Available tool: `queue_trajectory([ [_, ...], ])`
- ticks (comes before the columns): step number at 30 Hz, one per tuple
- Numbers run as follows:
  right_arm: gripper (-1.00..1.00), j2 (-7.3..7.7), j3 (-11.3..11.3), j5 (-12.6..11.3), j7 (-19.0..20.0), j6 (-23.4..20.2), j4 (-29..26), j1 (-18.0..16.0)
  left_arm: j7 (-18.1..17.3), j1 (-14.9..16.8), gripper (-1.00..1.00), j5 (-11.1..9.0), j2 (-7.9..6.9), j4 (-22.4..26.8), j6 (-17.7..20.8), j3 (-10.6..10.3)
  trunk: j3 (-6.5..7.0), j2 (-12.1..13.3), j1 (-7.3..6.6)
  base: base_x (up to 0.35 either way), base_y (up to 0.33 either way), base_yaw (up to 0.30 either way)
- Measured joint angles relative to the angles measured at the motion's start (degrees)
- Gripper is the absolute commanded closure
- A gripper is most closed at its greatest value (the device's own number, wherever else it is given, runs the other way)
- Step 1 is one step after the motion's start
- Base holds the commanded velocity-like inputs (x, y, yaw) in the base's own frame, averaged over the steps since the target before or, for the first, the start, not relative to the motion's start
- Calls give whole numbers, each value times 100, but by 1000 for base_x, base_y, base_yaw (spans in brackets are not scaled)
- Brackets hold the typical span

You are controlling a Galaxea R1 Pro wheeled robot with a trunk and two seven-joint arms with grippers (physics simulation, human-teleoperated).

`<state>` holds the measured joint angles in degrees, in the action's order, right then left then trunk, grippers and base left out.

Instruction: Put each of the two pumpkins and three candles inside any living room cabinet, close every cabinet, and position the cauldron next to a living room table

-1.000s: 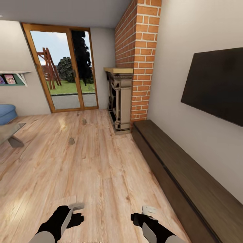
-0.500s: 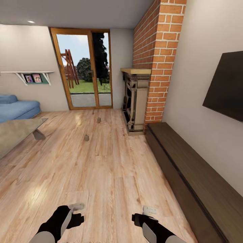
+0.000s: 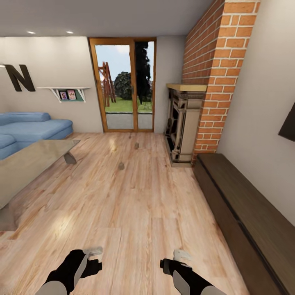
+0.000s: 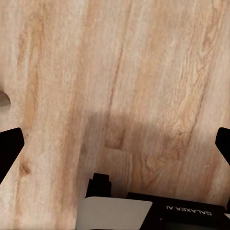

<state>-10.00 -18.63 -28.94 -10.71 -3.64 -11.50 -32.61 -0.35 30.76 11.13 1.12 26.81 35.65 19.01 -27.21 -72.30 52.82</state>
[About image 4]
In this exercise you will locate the pillar candle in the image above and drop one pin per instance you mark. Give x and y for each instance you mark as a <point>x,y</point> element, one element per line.
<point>5,104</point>

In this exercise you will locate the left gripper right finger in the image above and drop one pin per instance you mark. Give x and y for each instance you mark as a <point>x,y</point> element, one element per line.
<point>223,142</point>

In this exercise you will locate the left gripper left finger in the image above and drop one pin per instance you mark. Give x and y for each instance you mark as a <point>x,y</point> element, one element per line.
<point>11,143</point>

